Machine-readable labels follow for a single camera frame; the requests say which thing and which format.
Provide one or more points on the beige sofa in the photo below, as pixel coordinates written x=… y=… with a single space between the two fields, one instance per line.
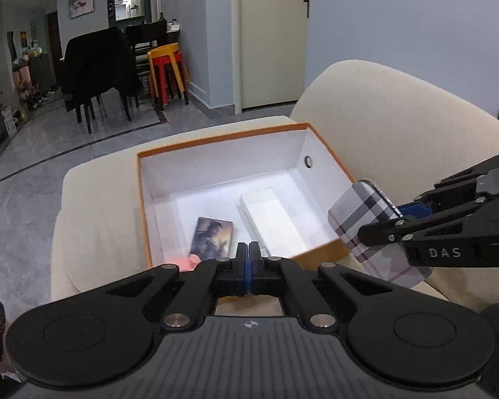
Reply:
x=99 y=216

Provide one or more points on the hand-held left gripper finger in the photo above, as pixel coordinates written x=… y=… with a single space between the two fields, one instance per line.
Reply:
x=255 y=274
x=246 y=274

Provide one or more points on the dark shoe cabinet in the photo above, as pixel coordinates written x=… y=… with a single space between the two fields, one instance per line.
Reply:
x=41 y=70

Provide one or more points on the small orange wall picture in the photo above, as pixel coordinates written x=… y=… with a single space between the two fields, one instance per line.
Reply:
x=23 y=39

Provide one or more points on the black jacket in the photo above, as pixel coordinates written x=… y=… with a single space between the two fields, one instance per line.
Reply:
x=95 y=62

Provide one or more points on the white floor box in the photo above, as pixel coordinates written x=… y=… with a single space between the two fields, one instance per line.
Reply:
x=9 y=122

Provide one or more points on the cream door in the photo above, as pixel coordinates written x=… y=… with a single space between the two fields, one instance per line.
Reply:
x=270 y=37

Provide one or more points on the orange cardboard box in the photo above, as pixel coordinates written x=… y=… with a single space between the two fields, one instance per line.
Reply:
x=216 y=170

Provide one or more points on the red stool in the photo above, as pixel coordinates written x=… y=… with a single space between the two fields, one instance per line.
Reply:
x=168 y=79

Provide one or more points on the illustrated card box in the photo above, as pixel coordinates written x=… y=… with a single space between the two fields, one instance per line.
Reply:
x=212 y=237

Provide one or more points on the wall mirror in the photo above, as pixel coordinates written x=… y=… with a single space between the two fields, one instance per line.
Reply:
x=129 y=4

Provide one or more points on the plaid case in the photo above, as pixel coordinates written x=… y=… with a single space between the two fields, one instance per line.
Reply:
x=357 y=212

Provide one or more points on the stacked red yellow stools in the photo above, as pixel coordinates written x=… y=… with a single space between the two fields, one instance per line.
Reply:
x=166 y=52

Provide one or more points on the framed wall painting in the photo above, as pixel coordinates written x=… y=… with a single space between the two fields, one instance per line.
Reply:
x=81 y=0

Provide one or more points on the pink cup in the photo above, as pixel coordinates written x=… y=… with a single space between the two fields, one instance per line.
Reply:
x=185 y=264

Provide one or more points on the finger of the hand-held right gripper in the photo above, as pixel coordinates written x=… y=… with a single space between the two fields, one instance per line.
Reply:
x=416 y=210
x=382 y=232

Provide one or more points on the long white box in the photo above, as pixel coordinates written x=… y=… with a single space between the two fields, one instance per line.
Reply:
x=282 y=224

